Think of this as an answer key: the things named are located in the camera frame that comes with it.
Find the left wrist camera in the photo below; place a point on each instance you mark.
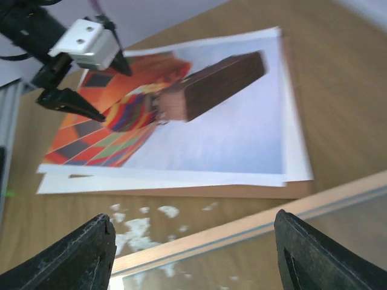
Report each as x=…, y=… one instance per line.
x=89, y=44

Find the blue wooden picture frame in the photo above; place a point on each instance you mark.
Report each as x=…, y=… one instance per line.
x=358, y=207

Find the aluminium front rail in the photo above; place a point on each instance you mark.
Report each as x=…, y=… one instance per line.
x=11, y=94

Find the brown backing board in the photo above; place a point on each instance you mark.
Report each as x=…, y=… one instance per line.
x=211, y=191

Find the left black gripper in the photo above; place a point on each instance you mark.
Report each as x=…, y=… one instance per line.
x=29, y=26

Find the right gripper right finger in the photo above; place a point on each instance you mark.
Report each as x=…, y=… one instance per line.
x=308, y=259

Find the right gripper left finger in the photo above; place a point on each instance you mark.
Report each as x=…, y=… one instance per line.
x=81, y=260

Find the hot air balloon photo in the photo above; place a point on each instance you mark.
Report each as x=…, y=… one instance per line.
x=212, y=106

